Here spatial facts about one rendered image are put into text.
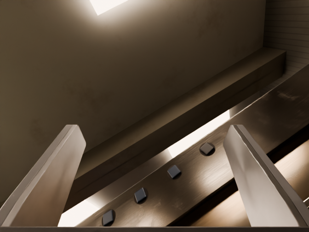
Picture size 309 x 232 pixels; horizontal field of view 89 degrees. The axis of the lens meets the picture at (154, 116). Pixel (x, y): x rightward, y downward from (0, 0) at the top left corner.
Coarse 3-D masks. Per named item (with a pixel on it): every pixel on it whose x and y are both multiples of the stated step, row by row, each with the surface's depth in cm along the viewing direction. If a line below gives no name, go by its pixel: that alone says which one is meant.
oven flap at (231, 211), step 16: (288, 144) 59; (304, 144) 55; (272, 160) 57; (288, 160) 54; (304, 160) 51; (288, 176) 50; (304, 176) 47; (224, 192) 56; (304, 192) 44; (208, 208) 55; (224, 208) 52; (240, 208) 49; (176, 224) 56; (192, 224) 53; (208, 224) 51; (224, 224) 48; (240, 224) 46
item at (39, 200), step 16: (64, 128) 10; (64, 144) 9; (80, 144) 11; (48, 160) 8; (64, 160) 9; (32, 176) 7; (48, 176) 7; (64, 176) 9; (16, 192) 6; (32, 192) 6; (48, 192) 7; (64, 192) 9; (16, 208) 6; (32, 208) 6; (48, 208) 7; (0, 224) 5; (16, 224) 6; (32, 224) 6; (48, 224) 7
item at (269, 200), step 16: (240, 128) 10; (224, 144) 11; (240, 144) 9; (256, 144) 9; (240, 160) 9; (256, 160) 8; (240, 176) 9; (256, 176) 8; (272, 176) 7; (240, 192) 9; (256, 192) 8; (272, 192) 7; (288, 192) 6; (256, 208) 8; (272, 208) 7; (288, 208) 6; (304, 208) 6; (256, 224) 8; (272, 224) 7; (288, 224) 6; (304, 224) 5
